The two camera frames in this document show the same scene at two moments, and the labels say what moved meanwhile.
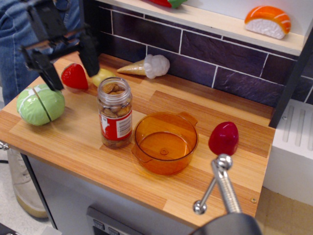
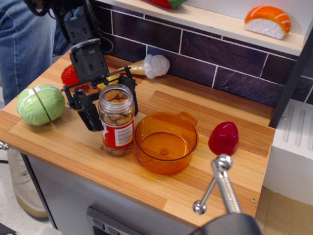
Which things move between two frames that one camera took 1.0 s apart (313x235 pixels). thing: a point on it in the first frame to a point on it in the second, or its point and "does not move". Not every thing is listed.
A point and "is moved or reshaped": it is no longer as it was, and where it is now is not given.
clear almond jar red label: x=115 y=111 is moved or reshaped
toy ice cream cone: x=152 y=66 does not move
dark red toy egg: x=223 y=138 does not move
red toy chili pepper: x=174 y=4 does not move
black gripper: x=48 y=20 to x=90 y=69
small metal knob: x=5 y=146 does not move
